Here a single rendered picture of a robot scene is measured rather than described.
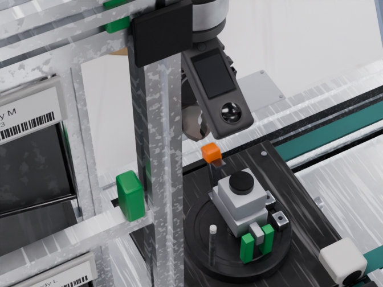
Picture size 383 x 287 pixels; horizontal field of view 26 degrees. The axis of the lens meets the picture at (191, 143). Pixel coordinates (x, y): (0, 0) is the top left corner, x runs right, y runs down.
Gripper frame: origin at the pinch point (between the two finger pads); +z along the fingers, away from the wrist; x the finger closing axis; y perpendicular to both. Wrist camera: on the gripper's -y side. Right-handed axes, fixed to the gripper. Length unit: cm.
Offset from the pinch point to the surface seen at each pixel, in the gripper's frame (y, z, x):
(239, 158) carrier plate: 1.0, 9.7, -6.6
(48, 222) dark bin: -14.6, -17.8, 24.3
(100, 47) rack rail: -32, -56, 23
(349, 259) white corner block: -20.6, 7.7, -10.0
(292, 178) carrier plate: -5.5, 9.7, -11.3
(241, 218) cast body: -12.4, 1.2, 1.2
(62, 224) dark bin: -15.7, -18.2, 23.2
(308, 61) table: 20.4, 20.8, -32.1
